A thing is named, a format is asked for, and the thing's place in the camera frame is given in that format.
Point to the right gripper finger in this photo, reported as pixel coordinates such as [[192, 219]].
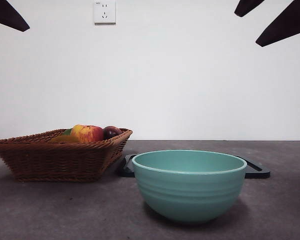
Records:
[[290, 22], [247, 7]]

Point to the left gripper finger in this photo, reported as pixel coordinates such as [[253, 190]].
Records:
[[7, 15]]

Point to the orange-brown kiwi fruit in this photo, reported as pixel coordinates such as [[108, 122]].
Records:
[[63, 139]]

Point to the teal ribbed bowl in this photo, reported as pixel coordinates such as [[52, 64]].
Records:
[[190, 192]]

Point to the green fruit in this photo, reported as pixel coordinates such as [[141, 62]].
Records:
[[68, 131]]

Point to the red yellow apple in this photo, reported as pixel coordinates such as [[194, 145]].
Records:
[[86, 133]]

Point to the brown wicker basket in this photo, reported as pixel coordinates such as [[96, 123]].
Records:
[[55, 160]]

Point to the black rectangular tray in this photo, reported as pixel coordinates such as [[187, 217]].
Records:
[[256, 172]]

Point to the dark red plum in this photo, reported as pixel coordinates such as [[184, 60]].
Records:
[[111, 132]]

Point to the white wall socket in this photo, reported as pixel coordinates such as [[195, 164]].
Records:
[[105, 12]]

